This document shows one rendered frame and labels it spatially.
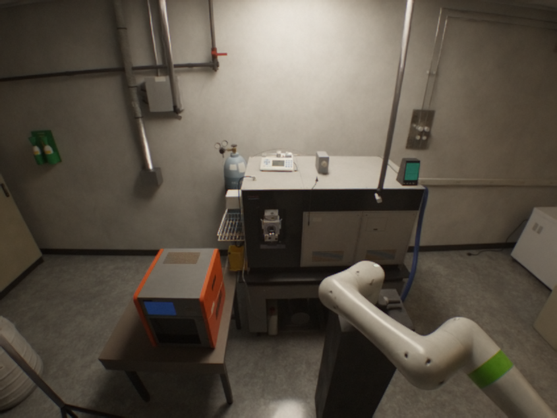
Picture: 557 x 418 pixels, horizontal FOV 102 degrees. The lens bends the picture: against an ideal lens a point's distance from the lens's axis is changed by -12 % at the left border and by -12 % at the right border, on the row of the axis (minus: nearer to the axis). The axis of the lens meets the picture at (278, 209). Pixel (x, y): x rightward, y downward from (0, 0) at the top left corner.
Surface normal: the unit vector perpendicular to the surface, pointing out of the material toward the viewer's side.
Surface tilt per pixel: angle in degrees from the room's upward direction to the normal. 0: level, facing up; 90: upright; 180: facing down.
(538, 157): 90
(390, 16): 90
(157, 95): 90
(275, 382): 0
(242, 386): 0
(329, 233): 90
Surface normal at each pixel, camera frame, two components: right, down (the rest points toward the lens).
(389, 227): 0.02, 0.48
